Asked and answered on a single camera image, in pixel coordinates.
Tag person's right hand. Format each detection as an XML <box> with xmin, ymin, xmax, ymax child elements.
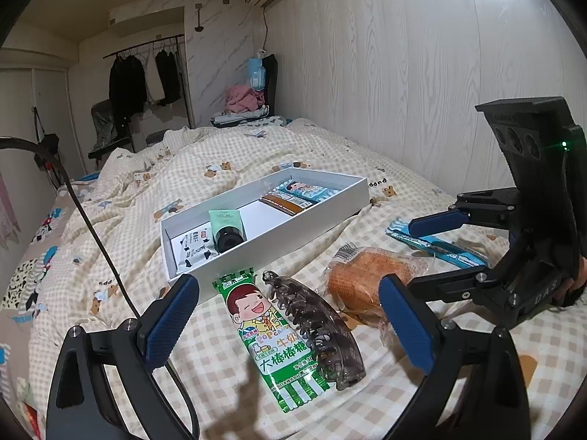
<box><xmin>562</xmin><ymin>257</ymin><xmax>587</xmax><ymax>308</ymax></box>

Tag orange snack bar packet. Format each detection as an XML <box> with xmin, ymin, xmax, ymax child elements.
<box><xmin>260</xmin><ymin>194</ymin><xmax>313</xmax><ymax>216</ymax></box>

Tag black hanging bag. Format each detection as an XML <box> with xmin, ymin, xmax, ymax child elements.
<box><xmin>32</xmin><ymin>106</ymin><xmax>61</xmax><ymax>171</ymax></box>

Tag long black hanging garment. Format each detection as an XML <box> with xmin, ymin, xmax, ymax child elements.
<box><xmin>109</xmin><ymin>54</ymin><xmax>147</xmax><ymax>121</ymax></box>

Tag pink crumpled clothes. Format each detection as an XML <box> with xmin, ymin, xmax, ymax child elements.
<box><xmin>223</xmin><ymin>85</ymin><xmax>266</xmax><ymax>114</ymax></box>

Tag blue striped long packet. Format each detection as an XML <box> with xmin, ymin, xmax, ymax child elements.
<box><xmin>385</xmin><ymin>219</ymin><xmax>491</xmax><ymax>269</ymax></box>

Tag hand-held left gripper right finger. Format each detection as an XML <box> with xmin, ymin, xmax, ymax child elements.
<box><xmin>378</xmin><ymin>274</ymin><xmax>539</xmax><ymax>440</ymax></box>

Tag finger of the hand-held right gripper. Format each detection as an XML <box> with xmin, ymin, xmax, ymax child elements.
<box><xmin>408</xmin><ymin>187</ymin><xmax>521</xmax><ymax>237</ymax></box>
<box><xmin>409</xmin><ymin>263</ymin><xmax>514</xmax><ymax>306</ymax></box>

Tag red packet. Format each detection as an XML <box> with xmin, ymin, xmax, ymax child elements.
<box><xmin>21</xmin><ymin>402</ymin><xmax>40</xmax><ymax>440</ymax></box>

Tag zebra print chair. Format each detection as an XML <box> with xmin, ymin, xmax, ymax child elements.
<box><xmin>88</xmin><ymin>98</ymin><xmax>134</xmax><ymax>159</ymax></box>

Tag green tube with black cap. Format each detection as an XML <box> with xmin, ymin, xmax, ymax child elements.
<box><xmin>208</xmin><ymin>208</ymin><xmax>246</xmax><ymax>254</ymax></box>

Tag black clothes rack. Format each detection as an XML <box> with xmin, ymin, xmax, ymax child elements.
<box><xmin>103</xmin><ymin>34</ymin><xmax>193</xmax><ymax>130</ymax></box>

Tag black chair back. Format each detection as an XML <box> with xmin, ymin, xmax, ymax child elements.
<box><xmin>263</xmin><ymin>54</ymin><xmax>280</xmax><ymax>117</ymax></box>

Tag green patterned pillow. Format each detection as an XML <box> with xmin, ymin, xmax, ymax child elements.
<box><xmin>238</xmin><ymin>117</ymin><xmax>288</xmax><ymax>128</ymax></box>

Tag folded striped clothes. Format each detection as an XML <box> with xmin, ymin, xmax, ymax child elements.
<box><xmin>212</xmin><ymin>107</ymin><xmax>269</xmax><ymax>128</ymax></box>

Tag blue tissue pack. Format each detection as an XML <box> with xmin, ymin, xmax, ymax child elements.
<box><xmin>248</xmin><ymin>57</ymin><xmax>267</xmax><ymax>91</ymax></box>

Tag pink lace curtain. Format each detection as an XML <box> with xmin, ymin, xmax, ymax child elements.
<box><xmin>0</xmin><ymin>169</ymin><xmax>22</xmax><ymax>251</ymax></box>

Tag smoky transparent hair claw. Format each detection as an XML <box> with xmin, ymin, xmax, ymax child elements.
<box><xmin>261</xmin><ymin>271</ymin><xmax>368</xmax><ymax>391</ymax></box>

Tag blue cartoon snack packet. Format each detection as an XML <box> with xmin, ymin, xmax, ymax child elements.
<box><xmin>275</xmin><ymin>180</ymin><xmax>351</xmax><ymax>203</ymax></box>

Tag green cartoon candy packet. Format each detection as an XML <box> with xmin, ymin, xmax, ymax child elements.
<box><xmin>212</xmin><ymin>269</ymin><xmax>332</xmax><ymax>415</ymax></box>

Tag cartoon printed bedsheet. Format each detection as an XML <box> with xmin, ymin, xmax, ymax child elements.
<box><xmin>0</xmin><ymin>206</ymin><xmax>74</xmax><ymax>326</ymax></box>

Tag white printed packet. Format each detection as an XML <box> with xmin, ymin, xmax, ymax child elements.
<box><xmin>173</xmin><ymin>230</ymin><xmax>216</xmax><ymax>272</ymax></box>

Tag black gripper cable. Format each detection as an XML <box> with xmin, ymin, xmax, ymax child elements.
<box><xmin>0</xmin><ymin>136</ymin><xmax>200</xmax><ymax>440</ymax></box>

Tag bread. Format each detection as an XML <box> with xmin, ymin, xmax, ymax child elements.
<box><xmin>323</xmin><ymin>243</ymin><xmax>432</xmax><ymax>358</ymax></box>

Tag white cardboard box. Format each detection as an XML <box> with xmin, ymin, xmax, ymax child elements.
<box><xmin>160</xmin><ymin>167</ymin><xmax>370</xmax><ymax>288</ymax></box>

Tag wall power cable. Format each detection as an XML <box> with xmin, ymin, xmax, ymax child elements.
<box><xmin>259</xmin><ymin>7</ymin><xmax>271</xmax><ymax>58</ymax></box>

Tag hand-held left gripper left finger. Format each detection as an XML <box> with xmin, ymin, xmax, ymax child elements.
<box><xmin>46</xmin><ymin>274</ymin><xmax>201</xmax><ymax>440</ymax></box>

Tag short black hanging garment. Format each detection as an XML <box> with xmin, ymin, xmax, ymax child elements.
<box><xmin>153</xmin><ymin>48</ymin><xmax>182</xmax><ymax>106</ymax></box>

